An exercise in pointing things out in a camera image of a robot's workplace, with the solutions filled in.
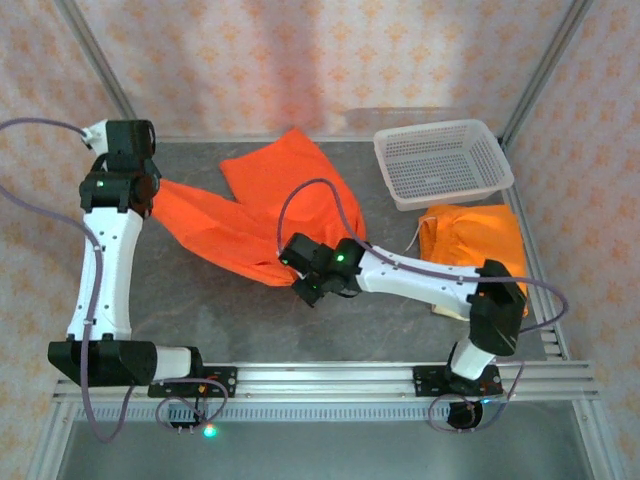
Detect red-orange mesh shorts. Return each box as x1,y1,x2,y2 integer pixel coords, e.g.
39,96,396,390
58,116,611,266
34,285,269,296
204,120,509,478
149,127,369,289

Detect beige shorts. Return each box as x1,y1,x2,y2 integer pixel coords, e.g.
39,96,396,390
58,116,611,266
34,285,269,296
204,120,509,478
428,299,471,321

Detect orange shorts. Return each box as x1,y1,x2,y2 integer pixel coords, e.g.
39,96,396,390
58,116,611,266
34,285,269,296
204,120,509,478
409,202,530,319

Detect white plastic mesh basket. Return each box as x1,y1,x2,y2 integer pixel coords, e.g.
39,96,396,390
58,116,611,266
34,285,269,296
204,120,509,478
372,118,516,213

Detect black plug block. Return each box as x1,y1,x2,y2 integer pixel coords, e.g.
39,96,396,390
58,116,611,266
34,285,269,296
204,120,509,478
167,407,201,435

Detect aluminium table edge bar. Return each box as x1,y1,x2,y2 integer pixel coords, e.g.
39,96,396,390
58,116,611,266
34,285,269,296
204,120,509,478
499,143,574,361

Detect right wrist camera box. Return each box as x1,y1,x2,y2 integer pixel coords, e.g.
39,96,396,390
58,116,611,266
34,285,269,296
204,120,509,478
277,232,327,276

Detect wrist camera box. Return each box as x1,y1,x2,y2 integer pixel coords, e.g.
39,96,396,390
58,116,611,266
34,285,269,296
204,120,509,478
277,232,327,276
82,118,157,161

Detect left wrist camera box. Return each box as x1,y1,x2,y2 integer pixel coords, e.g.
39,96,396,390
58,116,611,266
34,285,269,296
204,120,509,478
82,118,157,161

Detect aluminium frame crossbar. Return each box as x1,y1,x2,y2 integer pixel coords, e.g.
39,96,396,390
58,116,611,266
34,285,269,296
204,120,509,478
144,133,381,146

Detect aluminium mounting rail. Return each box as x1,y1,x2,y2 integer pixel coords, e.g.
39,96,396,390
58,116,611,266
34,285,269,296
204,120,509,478
52,363,600,402

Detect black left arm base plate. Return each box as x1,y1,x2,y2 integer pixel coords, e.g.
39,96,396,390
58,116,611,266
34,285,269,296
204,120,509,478
147,366,239,400

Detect aluminium frame post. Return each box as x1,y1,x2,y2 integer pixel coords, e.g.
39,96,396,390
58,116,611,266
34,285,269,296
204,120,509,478
53,0,150,150
498,0,596,149

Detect slotted grey cable duct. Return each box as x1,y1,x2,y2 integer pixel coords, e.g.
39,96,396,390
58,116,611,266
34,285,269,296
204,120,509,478
74,405,584,424

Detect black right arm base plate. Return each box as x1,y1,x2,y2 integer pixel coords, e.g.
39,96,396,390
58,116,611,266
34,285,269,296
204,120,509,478
409,366,504,400

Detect black round cable port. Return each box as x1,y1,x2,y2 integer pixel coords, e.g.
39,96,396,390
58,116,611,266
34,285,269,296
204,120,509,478
446,401,485,432

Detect aluminium frame leg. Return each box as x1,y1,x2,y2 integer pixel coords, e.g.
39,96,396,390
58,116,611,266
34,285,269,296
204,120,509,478
27,399,76,480
569,399,621,480

